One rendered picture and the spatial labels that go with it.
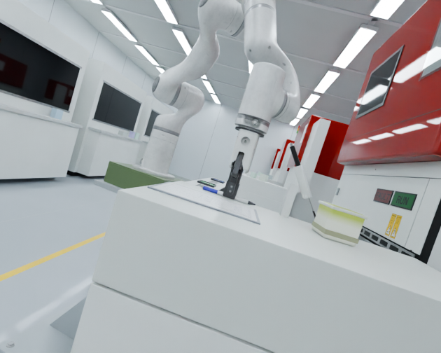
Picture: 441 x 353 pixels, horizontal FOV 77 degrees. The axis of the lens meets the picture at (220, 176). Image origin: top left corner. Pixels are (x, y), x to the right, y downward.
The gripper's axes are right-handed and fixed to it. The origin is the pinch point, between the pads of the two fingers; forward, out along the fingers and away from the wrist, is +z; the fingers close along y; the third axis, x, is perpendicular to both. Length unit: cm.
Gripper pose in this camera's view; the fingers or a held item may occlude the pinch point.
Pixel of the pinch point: (231, 189)
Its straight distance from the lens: 70.2
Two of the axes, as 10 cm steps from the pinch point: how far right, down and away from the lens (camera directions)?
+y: 1.3, -0.3, 9.9
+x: -9.4, -3.1, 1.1
